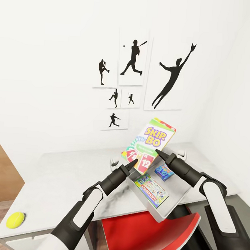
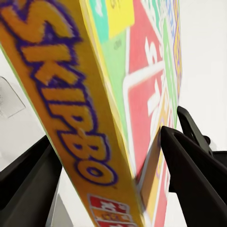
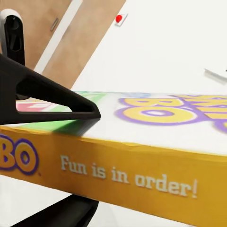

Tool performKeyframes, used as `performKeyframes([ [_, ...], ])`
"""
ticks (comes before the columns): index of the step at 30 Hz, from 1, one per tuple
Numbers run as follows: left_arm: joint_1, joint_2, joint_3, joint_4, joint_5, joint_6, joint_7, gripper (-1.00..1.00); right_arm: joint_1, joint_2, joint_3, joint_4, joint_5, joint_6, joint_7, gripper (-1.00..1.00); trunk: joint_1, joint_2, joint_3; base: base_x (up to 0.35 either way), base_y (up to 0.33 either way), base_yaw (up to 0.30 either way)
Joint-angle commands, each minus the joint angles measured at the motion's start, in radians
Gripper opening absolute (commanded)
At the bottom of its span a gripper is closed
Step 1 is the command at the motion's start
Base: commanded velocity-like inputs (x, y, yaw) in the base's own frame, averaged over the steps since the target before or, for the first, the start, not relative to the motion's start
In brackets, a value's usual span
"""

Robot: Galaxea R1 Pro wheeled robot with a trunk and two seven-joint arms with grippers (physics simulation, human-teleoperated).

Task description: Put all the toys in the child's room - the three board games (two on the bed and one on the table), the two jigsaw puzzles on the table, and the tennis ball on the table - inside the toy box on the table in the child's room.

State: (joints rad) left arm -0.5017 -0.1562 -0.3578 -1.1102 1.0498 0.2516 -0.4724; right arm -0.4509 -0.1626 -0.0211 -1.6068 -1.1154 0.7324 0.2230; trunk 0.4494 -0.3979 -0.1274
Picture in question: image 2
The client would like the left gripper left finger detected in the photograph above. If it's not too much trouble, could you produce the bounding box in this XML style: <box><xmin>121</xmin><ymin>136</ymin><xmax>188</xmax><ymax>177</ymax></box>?
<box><xmin>0</xmin><ymin>135</ymin><xmax>63</xmax><ymax>227</ymax></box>

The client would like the board game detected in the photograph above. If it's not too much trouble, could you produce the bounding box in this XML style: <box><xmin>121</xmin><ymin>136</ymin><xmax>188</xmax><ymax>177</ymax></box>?
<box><xmin>0</xmin><ymin>0</ymin><xmax>183</xmax><ymax>227</ymax></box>

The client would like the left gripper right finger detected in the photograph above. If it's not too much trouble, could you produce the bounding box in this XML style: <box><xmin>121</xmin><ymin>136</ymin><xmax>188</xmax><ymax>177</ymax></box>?
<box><xmin>161</xmin><ymin>126</ymin><xmax>227</xmax><ymax>227</ymax></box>

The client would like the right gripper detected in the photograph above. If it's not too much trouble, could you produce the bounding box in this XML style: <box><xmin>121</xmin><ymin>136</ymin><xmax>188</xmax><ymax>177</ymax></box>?
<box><xmin>168</xmin><ymin>106</ymin><xmax>227</xmax><ymax>193</ymax></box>

